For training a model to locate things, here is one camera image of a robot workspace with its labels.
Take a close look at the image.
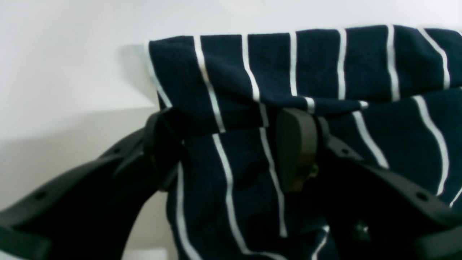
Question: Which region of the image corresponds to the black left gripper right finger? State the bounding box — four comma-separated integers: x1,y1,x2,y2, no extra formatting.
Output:
276,108,462,260

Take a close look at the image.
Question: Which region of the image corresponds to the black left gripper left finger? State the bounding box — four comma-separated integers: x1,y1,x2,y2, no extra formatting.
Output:
0,108,184,260

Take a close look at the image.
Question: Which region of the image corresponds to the navy white striped t-shirt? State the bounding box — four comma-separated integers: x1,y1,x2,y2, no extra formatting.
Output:
146,25,462,260

